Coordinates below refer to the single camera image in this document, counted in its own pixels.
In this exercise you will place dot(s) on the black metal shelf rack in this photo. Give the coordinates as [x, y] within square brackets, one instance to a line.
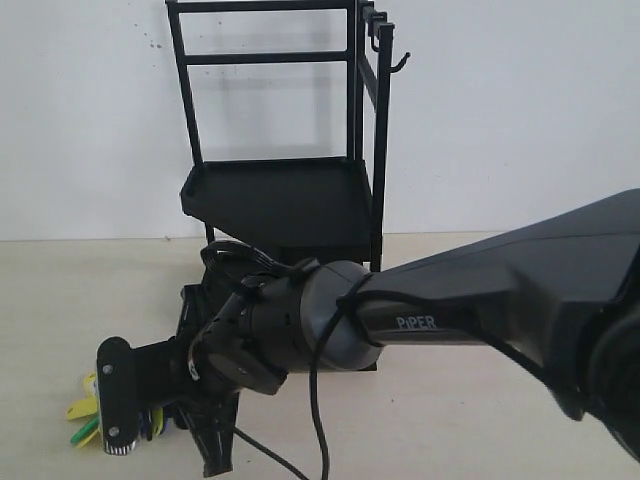
[327, 208]

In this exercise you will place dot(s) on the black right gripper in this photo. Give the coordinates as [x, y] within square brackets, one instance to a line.
[222, 334]

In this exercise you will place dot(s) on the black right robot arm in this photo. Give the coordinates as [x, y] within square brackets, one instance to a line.
[560, 298]

